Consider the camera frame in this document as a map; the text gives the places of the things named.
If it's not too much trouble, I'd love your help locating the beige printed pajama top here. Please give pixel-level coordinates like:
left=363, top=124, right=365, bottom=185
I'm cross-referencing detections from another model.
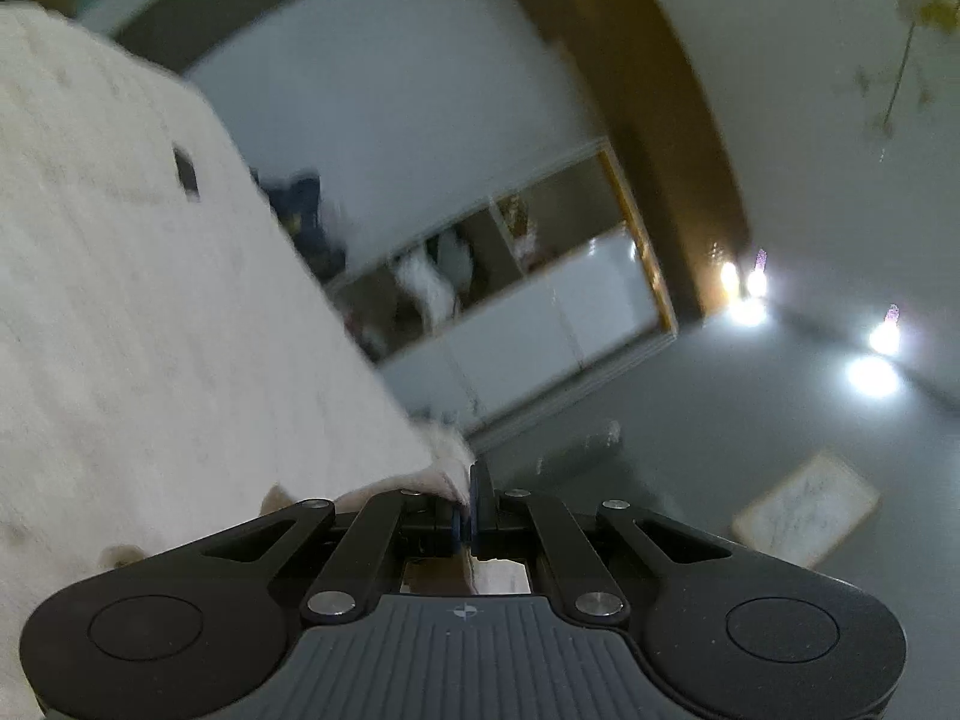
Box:
left=255, top=424, right=530, bottom=595

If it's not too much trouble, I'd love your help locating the framed picture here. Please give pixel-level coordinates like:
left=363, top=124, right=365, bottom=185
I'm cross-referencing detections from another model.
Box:
left=731, top=448, right=882, bottom=569

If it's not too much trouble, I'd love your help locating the white clothes stack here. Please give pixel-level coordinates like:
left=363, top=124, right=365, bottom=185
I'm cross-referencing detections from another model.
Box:
left=394, top=229, right=473, bottom=331

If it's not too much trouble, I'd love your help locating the dark blue clothes pile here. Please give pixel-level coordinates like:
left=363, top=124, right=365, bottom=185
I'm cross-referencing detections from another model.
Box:
left=250, top=171, right=347, bottom=280

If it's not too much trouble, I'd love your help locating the grey padded headboard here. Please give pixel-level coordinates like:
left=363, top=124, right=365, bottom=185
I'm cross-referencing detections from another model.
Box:
left=535, top=420, right=625, bottom=479

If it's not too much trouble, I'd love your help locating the dark phone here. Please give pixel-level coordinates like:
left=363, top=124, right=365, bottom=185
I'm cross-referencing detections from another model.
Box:
left=171, top=146, right=201, bottom=201

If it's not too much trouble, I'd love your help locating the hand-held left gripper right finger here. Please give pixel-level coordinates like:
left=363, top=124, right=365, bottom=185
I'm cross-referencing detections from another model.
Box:
left=468, top=460, right=759, bottom=624

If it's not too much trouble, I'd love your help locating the white fluffy blanket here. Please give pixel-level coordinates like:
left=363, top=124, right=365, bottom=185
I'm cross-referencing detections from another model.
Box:
left=0, top=0, right=481, bottom=691

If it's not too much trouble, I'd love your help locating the ceiling lamp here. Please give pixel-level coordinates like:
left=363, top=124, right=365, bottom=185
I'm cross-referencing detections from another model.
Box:
left=851, top=0, right=960, bottom=143

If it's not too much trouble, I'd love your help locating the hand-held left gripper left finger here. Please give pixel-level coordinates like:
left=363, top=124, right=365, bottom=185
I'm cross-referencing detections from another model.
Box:
left=169, top=489, right=464, bottom=622

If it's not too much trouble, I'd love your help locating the white wardrobe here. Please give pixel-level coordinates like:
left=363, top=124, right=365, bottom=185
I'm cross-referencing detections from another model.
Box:
left=184, top=0, right=680, bottom=443

